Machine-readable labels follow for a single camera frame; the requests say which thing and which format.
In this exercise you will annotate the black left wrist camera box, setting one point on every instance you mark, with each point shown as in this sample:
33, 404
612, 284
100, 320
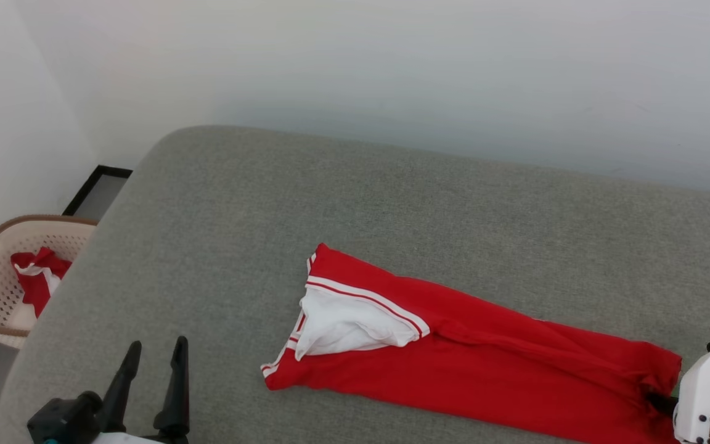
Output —
65, 419

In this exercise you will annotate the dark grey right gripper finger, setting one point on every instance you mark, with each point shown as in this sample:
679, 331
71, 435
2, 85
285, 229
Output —
663, 402

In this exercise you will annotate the red white garment in basket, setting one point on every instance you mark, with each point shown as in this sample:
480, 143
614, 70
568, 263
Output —
37, 277

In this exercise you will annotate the red white basketball jersey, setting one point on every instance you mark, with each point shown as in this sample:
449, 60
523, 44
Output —
484, 357

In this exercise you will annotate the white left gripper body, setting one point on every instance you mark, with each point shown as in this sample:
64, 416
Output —
121, 438

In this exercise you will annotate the black baseboard strip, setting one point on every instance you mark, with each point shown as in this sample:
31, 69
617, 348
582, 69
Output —
77, 196

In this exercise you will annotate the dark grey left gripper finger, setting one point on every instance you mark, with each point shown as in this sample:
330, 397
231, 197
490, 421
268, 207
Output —
175, 394
122, 388

